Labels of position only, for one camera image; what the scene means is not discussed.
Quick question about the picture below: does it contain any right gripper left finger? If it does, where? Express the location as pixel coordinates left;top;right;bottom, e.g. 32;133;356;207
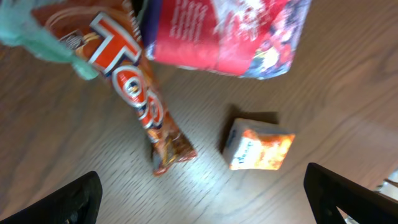
1;171;103;224

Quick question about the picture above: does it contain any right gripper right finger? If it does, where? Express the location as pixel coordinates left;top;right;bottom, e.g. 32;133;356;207
303;162;397;224

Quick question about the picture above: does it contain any orange tissue pack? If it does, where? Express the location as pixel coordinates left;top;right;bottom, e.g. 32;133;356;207
223;118;295;170

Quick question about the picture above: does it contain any purple sanitary pad pack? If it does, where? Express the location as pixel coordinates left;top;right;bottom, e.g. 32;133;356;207
139;0;311;80

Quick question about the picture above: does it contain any red brown snack bar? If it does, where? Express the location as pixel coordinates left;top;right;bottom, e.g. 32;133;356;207
32;0;197;175

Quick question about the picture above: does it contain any teal wet wipes pack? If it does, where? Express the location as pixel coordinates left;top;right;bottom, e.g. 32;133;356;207
1;0;99;80

